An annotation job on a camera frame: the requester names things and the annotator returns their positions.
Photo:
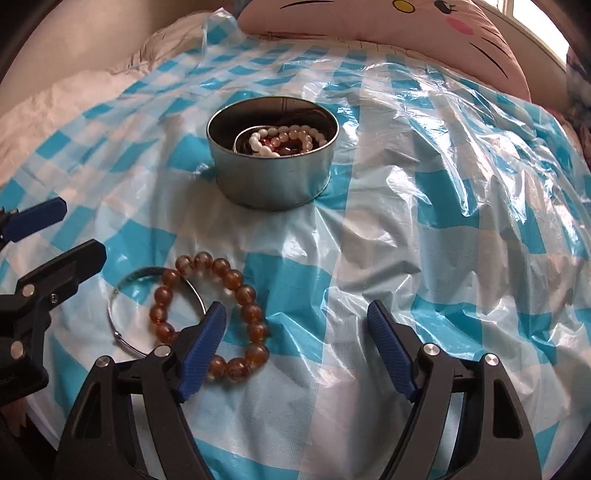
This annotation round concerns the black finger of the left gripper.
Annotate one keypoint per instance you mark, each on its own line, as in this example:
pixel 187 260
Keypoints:
pixel 16 225
pixel 58 279

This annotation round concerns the bright window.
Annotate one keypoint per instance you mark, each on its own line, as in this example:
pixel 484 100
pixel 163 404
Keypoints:
pixel 529 15

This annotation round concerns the pink cat face pillow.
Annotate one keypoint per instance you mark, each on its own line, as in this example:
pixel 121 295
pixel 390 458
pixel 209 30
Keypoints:
pixel 456 33

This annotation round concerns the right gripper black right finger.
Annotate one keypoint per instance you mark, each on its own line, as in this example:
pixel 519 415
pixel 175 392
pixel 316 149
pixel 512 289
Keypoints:
pixel 466 422

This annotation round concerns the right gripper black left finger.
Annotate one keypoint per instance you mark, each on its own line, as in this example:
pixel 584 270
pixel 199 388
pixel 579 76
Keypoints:
pixel 99 440

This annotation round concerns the white round headboard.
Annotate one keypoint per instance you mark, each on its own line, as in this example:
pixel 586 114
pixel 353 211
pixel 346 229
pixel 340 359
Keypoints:
pixel 87 35

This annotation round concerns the round silver metal tin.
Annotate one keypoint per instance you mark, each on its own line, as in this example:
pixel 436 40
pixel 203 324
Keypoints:
pixel 292 167

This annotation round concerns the thin silver bangle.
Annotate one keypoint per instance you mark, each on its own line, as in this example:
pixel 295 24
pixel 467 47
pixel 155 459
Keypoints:
pixel 117 293

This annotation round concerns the blue white checkered plastic sheet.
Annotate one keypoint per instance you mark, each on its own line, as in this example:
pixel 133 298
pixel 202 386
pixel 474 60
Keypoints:
pixel 464 210

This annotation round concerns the engraved silver bangle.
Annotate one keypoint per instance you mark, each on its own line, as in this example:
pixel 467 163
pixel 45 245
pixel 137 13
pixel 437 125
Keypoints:
pixel 243 142

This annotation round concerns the person's left hand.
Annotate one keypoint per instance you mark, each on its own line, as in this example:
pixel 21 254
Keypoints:
pixel 15 415

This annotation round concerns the cream quilted duvet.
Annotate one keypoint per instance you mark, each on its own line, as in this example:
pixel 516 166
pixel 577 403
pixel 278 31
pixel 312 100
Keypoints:
pixel 25 126

